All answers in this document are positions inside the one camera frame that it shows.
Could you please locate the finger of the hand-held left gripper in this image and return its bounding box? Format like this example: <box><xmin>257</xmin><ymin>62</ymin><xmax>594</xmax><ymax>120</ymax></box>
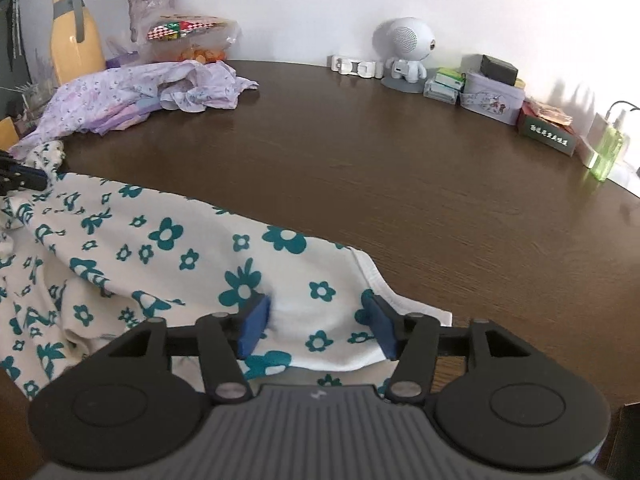
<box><xmin>0</xmin><ymin>150</ymin><xmax>48</xmax><ymax>196</ymax></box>

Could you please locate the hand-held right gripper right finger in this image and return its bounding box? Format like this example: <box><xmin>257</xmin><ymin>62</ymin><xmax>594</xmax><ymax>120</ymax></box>
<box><xmin>360</xmin><ymin>290</ymin><xmax>531</xmax><ymax>403</ymax></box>

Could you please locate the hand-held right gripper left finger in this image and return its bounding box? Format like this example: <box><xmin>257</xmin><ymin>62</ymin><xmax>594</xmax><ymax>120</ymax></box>
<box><xmin>107</xmin><ymin>294</ymin><xmax>273</xmax><ymax>403</ymax></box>

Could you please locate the white green-flowered garment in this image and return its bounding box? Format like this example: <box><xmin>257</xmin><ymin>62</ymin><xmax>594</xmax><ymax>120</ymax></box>
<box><xmin>0</xmin><ymin>141</ymin><xmax>453</xmax><ymax>402</ymax></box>

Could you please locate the yellow mug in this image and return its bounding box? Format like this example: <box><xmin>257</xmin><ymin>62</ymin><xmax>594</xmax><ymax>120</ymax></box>
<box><xmin>0</xmin><ymin>116</ymin><xmax>22</xmax><ymax>152</ymax></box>

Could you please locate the pink floral garment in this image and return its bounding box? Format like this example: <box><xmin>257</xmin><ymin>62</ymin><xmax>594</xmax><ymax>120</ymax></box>
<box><xmin>10</xmin><ymin>59</ymin><xmax>260</xmax><ymax>162</ymax></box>

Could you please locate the yellow thermos jug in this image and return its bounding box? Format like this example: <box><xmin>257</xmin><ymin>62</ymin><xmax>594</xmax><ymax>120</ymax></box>
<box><xmin>50</xmin><ymin>0</ymin><xmax>106</xmax><ymax>86</ymax></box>

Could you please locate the lilac vase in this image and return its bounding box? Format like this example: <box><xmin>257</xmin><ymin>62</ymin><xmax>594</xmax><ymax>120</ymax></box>
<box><xmin>127</xmin><ymin>0</ymin><xmax>175</xmax><ymax>45</ymax></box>

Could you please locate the clear plastic snack bag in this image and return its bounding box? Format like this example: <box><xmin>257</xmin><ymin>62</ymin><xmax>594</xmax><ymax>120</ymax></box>
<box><xmin>107</xmin><ymin>14</ymin><xmax>242</xmax><ymax>67</ymax></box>

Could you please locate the lilac tin box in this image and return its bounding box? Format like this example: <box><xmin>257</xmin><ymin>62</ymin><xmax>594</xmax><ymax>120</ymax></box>
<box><xmin>459</xmin><ymin>71</ymin><xmax>527</xmax><ymax>126</ymax></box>

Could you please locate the dark red box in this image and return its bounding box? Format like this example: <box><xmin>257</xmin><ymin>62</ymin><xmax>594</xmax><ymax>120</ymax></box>
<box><xmin>516</xmin><ymin>106</ymin><xmax>579</xmax><ymax>157</ymax></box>

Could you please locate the white clip gadget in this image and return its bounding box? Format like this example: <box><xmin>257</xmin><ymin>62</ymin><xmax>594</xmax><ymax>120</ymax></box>
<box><xmin>327</xmin><ymin>54</ymin><xmax>384</xmax><ymax>80</ymax></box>

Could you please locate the orange snack packet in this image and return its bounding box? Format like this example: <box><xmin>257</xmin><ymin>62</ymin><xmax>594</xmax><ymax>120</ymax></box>
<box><xmin>529</xmin><ymin>99</ymin><xmax>574</xmax><ymax>126</ymax></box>

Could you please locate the white robot-shaped speaker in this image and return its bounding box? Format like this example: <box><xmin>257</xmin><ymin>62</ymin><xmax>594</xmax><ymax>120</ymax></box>
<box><xmin>372</xmin><ymin>16</ymin><xmax>437</xmax><ymax>95</ymax></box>

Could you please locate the small black box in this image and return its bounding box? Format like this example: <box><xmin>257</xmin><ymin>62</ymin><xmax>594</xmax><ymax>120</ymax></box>
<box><xmin>480</xmin><ymin>54</ymin><xmax>519</xmax><ymax>86</ymax></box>

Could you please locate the green spray bottle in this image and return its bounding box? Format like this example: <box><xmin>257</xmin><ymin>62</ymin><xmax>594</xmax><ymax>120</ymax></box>
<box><xmin>590</xmin><ymin>110</ymin><xmax>629</xmax><ymax>181</ymax></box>

